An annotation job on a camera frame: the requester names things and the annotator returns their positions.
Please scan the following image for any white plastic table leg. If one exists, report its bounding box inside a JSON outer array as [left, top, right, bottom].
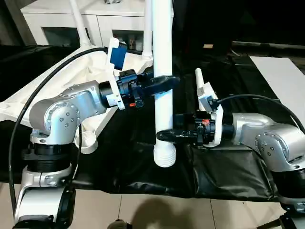
[[142, 0, 154, 60], [150, 0, 177, 168], [69, 0, 91, 47], [195, 68, 206, 112]]

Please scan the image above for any white plastic table top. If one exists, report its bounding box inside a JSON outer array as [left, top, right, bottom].
[[0, 46, 154, 155]]

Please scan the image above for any black work mat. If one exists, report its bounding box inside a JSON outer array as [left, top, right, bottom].
[[0, 44, 305, 203]]

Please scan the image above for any white cabinet with glass doors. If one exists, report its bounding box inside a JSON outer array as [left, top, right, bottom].
[[20, 0, 174, 52]]

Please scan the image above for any white flat board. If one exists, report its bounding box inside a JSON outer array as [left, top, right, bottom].
[[248, 56, 305, 121]]

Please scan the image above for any grey curtain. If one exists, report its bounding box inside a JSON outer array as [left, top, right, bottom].
[[0, 0, 33, 46]]

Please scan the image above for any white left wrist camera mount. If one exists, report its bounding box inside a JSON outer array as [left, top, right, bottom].
[[106, 38, 128, 111]]

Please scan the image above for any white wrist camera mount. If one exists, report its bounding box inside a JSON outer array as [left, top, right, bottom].
[[196, 82, 225, 146], [106, 38, 128, 111]]

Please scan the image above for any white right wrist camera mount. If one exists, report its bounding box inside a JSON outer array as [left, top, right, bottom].
[[196, 82, 225, 146]]

